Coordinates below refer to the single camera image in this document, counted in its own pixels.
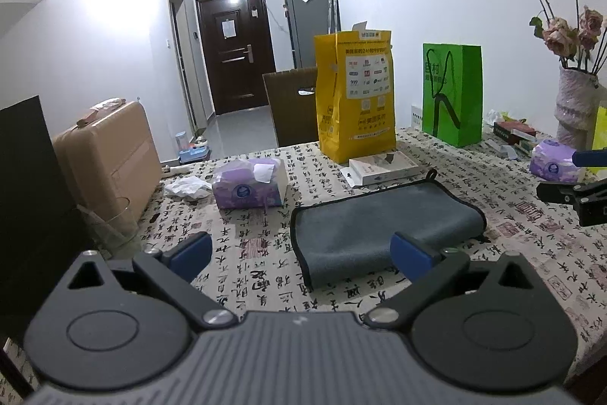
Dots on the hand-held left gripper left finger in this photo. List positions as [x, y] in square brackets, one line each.
[192, 255]

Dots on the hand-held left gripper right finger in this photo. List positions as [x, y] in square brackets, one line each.
[410, 260]

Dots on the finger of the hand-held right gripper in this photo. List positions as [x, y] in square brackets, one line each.
[590, 159]
[559, 191]

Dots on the grey towel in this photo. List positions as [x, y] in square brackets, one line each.
[379, 220]

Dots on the yellow-green bag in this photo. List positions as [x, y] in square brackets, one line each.
[602, 139]

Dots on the purple tissue pack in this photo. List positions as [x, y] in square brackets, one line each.
[552, 160]
[246, 189]

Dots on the white textured vase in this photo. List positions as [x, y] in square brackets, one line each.
[576, 106]

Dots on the crumpled white tissue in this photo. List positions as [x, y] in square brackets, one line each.
[187, 186]

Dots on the small white box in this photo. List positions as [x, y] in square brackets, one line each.
[503, 149]

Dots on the calligraphy printed tablecloth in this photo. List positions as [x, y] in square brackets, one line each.
[521, 253]

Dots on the clear plastic cup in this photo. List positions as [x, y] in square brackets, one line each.
[111, 227]

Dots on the white flat box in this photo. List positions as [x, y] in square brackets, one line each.
[384, 165]

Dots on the beige suitcase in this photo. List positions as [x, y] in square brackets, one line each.
[109, 158]

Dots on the dried pink flowers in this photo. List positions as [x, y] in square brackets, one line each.
[557, 32]

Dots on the green paper bag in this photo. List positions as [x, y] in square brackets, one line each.
[455, 101]

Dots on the yellow paper bag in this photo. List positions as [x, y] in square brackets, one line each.
[355, 101]

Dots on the black panel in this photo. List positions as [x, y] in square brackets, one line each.
[33, 196]

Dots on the brown cardboard box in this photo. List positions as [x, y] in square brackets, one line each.
[289, 111]

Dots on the dark brown door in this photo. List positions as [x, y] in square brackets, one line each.
[234, 68]

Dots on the white paper notice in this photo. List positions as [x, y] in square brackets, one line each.
[228, 29]

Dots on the grey refrigerator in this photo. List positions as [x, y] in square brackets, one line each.
[306, 35]

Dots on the white wall socket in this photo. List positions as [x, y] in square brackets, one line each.
[416, 113]

